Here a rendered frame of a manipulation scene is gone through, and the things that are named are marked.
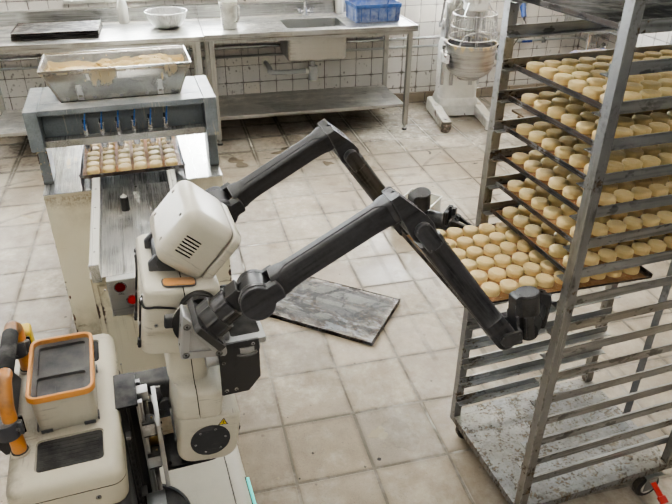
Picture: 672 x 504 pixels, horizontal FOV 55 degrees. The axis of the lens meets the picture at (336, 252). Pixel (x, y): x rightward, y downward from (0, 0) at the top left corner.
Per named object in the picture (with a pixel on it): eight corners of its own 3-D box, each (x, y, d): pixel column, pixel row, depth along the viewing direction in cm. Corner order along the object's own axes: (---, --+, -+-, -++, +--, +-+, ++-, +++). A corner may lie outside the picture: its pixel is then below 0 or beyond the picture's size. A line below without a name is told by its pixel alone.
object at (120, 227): (124, 350, 307) (89, 176, 261) (198, 337, 316) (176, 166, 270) (129, 462, 249) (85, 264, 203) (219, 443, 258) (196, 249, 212)
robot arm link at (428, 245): (394, 218, 147) (410, 235, 137) (414, 201, 147) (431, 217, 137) (487, 336, 166) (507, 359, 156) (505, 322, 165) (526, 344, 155)
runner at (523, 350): (464, 370, 235) (465, 363, 234) (460, 365, 238) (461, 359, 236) (610, 335, 253) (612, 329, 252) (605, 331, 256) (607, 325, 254)
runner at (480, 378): (462, 388, 240) (462, 382, 238) (458, 383, 242) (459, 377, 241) (605, 353, 258) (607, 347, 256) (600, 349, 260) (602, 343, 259)
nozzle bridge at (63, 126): (47, 164, 285) (29, 87, 268) (212, 147, 304) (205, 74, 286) (41, 195, 258) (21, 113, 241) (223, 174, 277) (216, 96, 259)
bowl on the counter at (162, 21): (146, 32, 492) (144, 15, 486) (146, 23, 520) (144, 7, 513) (190, 30, 499) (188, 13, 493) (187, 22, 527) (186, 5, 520)
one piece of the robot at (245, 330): (207, 401, 161) (199, 332, 150) (190, 336, 184) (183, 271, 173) (269, 388, 166) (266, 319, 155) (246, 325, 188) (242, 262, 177)
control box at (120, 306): (113, 311, 215) (105, 276, 208) (186, 299, 221) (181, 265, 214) (113, 317, 212) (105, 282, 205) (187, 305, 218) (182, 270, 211)
